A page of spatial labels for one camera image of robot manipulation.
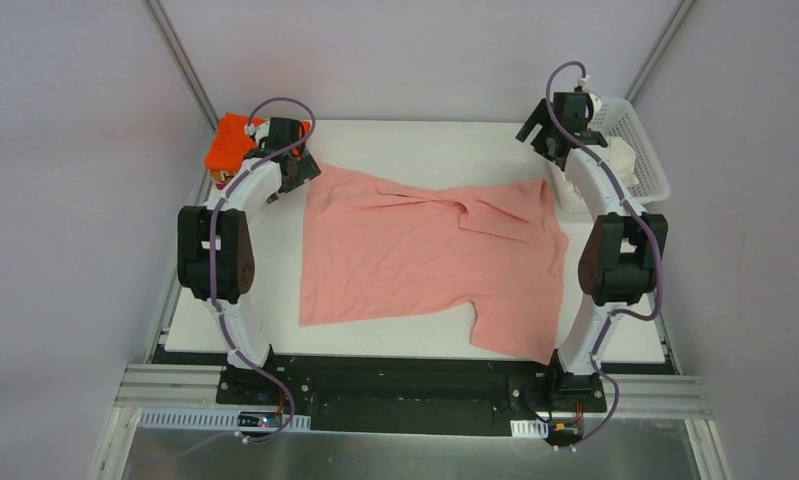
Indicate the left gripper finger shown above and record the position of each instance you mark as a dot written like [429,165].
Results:
[285,188]
[307,169]

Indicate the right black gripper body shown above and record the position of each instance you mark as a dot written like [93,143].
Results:
[537,134]

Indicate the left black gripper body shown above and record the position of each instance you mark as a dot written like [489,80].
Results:
[303,171]

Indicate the pink t-shirt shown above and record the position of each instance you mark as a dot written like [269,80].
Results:
[374,248]

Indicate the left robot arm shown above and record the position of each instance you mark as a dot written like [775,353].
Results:
[251,163]

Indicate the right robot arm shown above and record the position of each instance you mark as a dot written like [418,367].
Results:
[621,260]

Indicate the white plastic basket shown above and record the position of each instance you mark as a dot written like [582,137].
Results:
[618,118]

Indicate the white crumpled t-shirt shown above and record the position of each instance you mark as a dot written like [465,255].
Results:
[622,159]

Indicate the orange folded t-shirt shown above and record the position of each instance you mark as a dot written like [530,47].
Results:
[230,144]

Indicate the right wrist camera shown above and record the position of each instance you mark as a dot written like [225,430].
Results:
[594,102]

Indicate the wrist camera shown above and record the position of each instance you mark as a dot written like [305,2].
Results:
[594,102]
[257,131]

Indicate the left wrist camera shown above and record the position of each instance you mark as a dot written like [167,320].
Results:
[257,131]

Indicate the right corner frame post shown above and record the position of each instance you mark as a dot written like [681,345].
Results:
[667,34]

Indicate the corner frame post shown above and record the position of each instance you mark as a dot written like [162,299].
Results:
[177,52]
[667,34]

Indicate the left corner frame post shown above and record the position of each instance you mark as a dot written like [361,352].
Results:
[177,52]

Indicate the aluminium rail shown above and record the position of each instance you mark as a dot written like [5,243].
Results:
[176,386]

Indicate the left white cable duct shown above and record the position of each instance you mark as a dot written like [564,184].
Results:
[251,421]

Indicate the white cable duct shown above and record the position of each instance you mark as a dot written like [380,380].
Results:
[529,429]
[251,421]

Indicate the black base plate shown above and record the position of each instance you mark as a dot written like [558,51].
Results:
[413,395]

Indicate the right white cable duct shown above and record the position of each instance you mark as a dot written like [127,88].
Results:
[529,429]

